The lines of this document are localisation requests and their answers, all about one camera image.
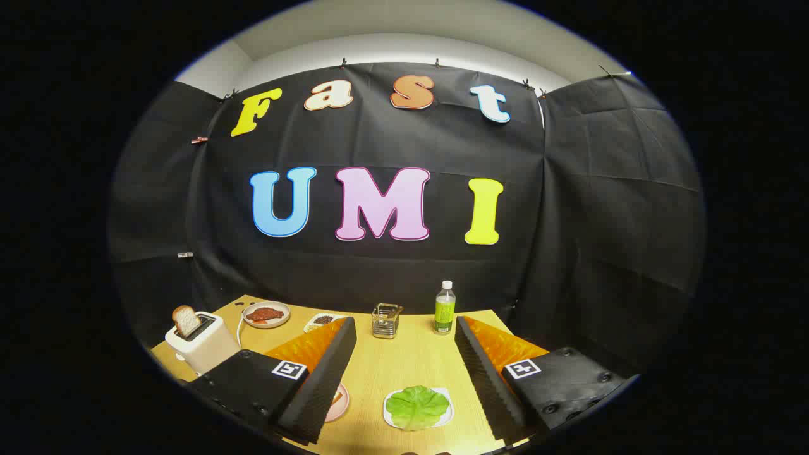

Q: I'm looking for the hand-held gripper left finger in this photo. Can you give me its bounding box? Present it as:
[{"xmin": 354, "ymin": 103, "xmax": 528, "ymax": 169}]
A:
[{"xmin": 187, "ymin": 316, "xmax": 358, "ymax": 446}]

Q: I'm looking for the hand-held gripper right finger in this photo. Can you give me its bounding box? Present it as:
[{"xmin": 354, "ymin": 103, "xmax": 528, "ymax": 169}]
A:
[{"xmin": 454, "ymin": 315, "xmax": 640, "ymax": 446}]

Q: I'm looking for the green lettuce leaf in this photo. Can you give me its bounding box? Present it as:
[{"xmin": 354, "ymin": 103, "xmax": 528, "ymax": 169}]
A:
[{"xmin": 386, "ymin": 385, "xmax": 451, "ymax": 432}]

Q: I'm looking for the plain bread slice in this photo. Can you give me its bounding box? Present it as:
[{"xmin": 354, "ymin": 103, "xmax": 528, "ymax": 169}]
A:
[{"xmin": 172, "ymin": 305, "xmax": 202, "ymax": 337}]

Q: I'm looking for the pink plate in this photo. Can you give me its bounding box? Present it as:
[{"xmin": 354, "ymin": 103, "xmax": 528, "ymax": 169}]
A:
[{"xmin": 324, "ymin": 382, "xmax": 350, "ymax": 423}]

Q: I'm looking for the white square plate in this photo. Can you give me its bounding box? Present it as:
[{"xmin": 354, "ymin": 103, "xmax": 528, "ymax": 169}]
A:
[{"xmin": 382, "ymin": 387, "xmax": 455, "ymax": 432}]

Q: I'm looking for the white divided bean dish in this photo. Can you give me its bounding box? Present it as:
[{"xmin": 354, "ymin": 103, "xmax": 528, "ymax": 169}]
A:
[{"xmin": 303, "ymin": 313, "xmax": 347, "ymax": 334}]

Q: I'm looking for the round beige plate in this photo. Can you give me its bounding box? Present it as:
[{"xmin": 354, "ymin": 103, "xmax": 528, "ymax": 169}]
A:
[{"xmin": 242, "ymin": 301, "xmax": 291, "ymax": 329}]

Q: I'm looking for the green label bottle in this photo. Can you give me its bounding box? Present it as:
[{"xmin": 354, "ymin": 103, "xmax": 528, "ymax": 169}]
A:
[{"xmin": 433, "ymin": 281, "xmax": 456, "ymax": 335}]

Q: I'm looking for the white toaster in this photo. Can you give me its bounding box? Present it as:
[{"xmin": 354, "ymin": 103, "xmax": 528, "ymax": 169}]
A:
[{"xmin": 165, "ymin": 312, "xmax": 241, "ymax": 376}]

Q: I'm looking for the black backdrop cloth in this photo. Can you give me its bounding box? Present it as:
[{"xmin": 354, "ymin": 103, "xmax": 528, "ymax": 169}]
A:
[{"xmin": 107, "ymin": 61, "xmax": 705, "ymax": 380}]

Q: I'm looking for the metal wire utensil holder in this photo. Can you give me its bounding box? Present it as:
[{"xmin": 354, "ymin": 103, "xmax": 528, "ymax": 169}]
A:
[{"xmin": 371, "ymin": 303, "xmax": 404, "ymax": 340}]

